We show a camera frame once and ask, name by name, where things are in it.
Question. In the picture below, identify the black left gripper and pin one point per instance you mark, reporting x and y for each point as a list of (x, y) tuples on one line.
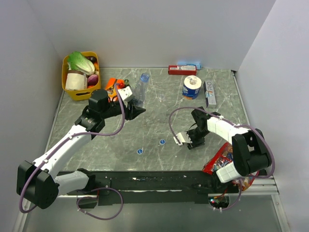
[(133, 112)]

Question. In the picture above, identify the red snack bag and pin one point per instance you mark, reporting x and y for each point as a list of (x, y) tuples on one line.
[(223, 157)]

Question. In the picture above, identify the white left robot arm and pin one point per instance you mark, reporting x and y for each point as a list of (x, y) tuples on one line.
[(39, 182)]

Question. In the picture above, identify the red onion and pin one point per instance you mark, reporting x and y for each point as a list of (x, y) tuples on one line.
[(92, 80)]

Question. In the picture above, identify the red rectangular box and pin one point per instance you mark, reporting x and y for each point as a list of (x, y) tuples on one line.
[(182, 70)]

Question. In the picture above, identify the silver toothpaste box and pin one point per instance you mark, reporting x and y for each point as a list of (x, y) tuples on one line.
[(209, 94)]

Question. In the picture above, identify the toy napa cabbage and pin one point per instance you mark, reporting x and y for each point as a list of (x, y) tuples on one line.
[(78, 62)]

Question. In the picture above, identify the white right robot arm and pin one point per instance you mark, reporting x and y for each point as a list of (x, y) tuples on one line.
[(250, 151)]

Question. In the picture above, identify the yellow plastic basket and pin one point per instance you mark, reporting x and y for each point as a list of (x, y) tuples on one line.
[(85, 93)]

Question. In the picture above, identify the blue white bottle cap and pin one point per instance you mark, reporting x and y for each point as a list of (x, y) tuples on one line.
[(140, 151), (162, 142)]

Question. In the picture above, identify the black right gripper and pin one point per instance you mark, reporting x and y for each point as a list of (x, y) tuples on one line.
[(194, 143)]

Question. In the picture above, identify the white paper wrapped package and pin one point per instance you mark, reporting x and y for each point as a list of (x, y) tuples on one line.
[(76, 80)]

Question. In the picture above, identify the green glass bottle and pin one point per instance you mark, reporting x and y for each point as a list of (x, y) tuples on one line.
[(127, 83)]

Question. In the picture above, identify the light blue packet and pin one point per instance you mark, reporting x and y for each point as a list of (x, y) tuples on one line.
[(198, 65)]

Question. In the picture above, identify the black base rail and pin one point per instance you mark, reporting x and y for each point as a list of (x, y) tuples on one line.
[(154, 187)]

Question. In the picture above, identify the toilet paper roll blue wrapper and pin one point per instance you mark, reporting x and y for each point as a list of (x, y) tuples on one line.
[(191, 87)]

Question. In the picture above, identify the orange razor box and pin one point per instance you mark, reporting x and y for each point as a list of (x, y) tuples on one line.
[(110, 88)]

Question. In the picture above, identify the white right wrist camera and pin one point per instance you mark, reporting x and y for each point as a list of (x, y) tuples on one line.
[(182, 138)]

